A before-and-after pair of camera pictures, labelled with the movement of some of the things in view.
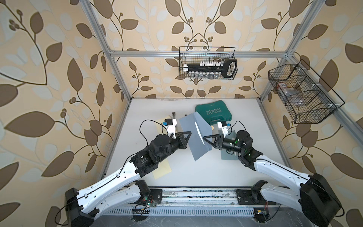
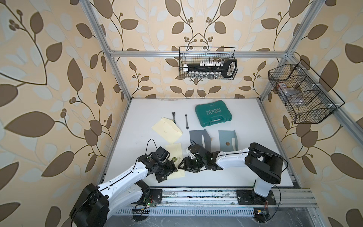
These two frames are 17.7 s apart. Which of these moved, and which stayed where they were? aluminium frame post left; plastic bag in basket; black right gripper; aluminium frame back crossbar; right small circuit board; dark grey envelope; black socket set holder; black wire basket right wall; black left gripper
Moved: black left gripper; black right gripper; dark grey envelope
Stayed: right small circuit board; aluminium frame back crossbar; plastic bag in basket; aluminium frame post left; black socket set holder; black wire basket right wall
